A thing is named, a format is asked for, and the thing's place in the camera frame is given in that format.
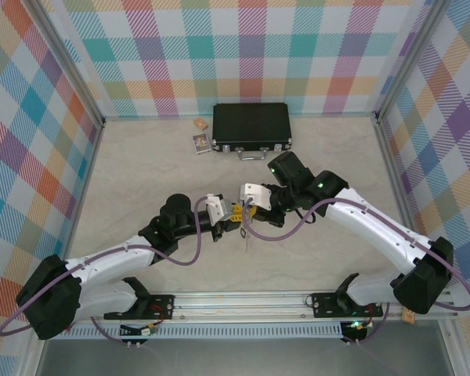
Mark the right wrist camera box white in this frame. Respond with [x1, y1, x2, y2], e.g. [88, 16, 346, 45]
[238, 183, 274, 209]

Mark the black hard case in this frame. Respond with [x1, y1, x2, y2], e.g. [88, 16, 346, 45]
[211, 102, 294, 161]

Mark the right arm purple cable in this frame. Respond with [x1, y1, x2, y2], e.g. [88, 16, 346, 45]
[244, 197, 470, 345]

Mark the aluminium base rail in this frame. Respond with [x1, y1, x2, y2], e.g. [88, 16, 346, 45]
[29, 288, 459, 326]

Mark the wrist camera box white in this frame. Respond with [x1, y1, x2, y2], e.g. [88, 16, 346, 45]
[238, 183, 274, 209]
[204, 193, 227, 227]

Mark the white slotted cable duct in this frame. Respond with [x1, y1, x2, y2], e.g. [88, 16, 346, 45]
[46, 321, 344, 340]

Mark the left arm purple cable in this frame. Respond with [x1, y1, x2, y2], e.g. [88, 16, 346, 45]
[0, 197, 212, 348]

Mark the purple card box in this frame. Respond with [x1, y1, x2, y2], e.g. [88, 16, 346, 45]
[191, 132, 212, 154]

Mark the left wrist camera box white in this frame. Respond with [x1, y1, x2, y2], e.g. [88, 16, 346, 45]
[204, 193, 227, 227]

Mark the grey metal panel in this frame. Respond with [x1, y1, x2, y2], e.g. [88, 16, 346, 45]
[34, 338, 455, 376]

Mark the aluminium side rail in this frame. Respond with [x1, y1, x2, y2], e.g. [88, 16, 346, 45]
[374, 117, 432, 289]
[52, 121, 107, 294]

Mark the aluminium frame post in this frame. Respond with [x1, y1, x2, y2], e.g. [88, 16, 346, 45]
[375, 0, 454, 125]
[25, 0, 107, 128]

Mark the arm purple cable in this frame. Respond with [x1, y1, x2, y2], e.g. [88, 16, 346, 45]
[244, 197, 470, 345]
[0, 197, 212, 348]

